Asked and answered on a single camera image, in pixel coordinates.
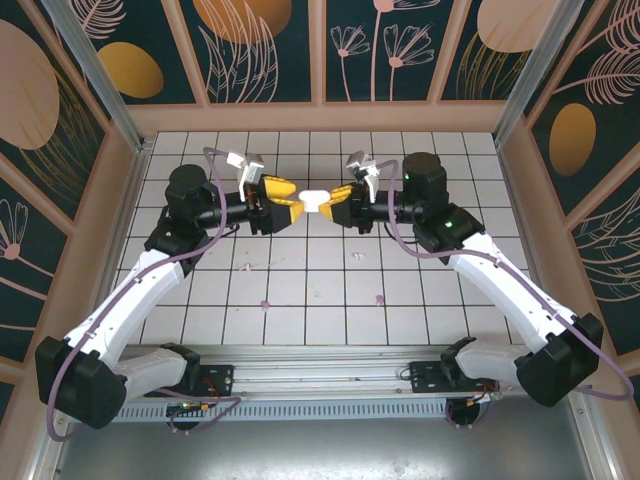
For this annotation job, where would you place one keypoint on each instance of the pink cloth piece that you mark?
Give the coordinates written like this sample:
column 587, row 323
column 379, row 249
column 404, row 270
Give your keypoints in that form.
column 312, row 199

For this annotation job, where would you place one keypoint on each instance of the aluminium frame post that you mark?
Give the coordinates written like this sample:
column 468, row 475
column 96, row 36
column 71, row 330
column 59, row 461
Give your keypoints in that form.
column 535, row 75
column 100, row 80

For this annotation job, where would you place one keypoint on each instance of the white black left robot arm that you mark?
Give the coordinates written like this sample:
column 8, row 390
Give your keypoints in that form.
column 145, row 280

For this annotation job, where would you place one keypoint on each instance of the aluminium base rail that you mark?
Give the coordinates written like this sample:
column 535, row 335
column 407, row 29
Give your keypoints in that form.
column 310, row 372

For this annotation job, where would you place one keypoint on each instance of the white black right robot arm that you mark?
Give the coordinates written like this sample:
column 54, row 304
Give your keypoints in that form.
column 500, row 285

